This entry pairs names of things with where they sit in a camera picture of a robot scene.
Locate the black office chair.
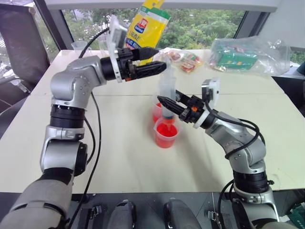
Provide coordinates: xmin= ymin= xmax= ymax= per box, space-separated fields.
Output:
xmin=0 ymin=4 xmax=52 ymax=113

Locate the black metal latch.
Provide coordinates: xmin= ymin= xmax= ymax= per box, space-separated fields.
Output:
xmin=206 ymin=209 xmax=224 ymax=225
xmin=87 ymin=204 xmax=103 ymax=223

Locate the green crate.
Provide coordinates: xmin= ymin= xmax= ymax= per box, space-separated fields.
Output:
xmin=289 ymin=202 xmax=305 ymax=221

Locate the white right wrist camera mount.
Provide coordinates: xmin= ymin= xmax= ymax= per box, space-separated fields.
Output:
xmin=193 ymin=77 xmax=221 ymax=129

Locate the plastic cup with red liquid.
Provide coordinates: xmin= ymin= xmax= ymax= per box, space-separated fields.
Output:
xmin=153 ymin=117 xmax=183 ymax=149
xmin=152 ymin=102 xmax=165 ymax=124

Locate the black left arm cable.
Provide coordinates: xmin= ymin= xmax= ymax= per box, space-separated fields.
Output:
xmin=68 ymin=28 xmax=112 ymax=229

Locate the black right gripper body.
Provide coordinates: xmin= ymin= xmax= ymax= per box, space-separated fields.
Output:
xmin=180 ymin=94 xmax=206 ymax=124

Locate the dark teal object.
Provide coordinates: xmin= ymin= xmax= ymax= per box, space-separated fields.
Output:
xmin=295 ymin=63 xmax=305 ymax=80

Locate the yellow snack bag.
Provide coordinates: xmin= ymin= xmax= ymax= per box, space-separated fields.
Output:
xmin=125 ymin=0 xmax=171 ymax=67

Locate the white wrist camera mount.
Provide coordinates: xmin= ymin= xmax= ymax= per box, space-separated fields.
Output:
xmin=108 ymin=15 xmax=130 ymax=83
xmin=193 ymin=77 xmax=221 ymax=129

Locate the clear bag of snack packets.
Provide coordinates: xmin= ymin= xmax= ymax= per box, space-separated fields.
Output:
xmin=160 ymin=47 xmax=206 ymax=74

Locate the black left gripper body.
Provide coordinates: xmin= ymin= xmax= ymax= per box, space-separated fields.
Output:
xmin=116 ymin=48 xmax=139 ymax=82

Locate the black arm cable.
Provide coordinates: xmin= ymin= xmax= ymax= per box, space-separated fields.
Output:
xmin=68 ymin=28 xmax=112 ymax=229
xmin=204 ymin=104 xmax=266 ymax=160

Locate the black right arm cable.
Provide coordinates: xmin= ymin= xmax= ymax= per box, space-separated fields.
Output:
xmin=204 ymin=104 xmax=266 ymax=160

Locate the dark rounded shape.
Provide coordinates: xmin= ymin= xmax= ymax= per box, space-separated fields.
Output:
xmin=163 ymin=198 xmax=203 ymax=229
xmin=108 ymin=199 xmax=138 ymax=229

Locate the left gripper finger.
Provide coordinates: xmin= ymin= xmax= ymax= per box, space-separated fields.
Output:
xmin=132 ymin=47 xmax=160 ymax=61
xmin=135 ymin=61 xmax=167 ymax=79

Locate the clear plastic syringe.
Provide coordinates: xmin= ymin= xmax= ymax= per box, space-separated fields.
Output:
xmin=158 ymin=59 xmax=177 ymax=135

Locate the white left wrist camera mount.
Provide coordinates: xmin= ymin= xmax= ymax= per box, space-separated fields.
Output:
xmin=108 ymin=15 xmax=130 ymax=83

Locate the clear measuring cup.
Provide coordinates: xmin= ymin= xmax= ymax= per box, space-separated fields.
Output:
xmin=71 ymin=40 xmax=93 ymax=52

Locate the green cardboard box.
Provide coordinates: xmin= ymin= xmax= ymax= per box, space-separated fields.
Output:
xmin=215 ymin=51 xmax=258 ymax=70

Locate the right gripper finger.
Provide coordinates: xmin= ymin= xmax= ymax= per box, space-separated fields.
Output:
xmin=157 ymin=95 xmax=187 ymax=118
xmin=174 ymin=90 xmax=193 ymax=104

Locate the large clear plastic bag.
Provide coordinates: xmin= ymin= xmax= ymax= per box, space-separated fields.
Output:
xmin=206 ymin=36 xmax=292 ymax=79

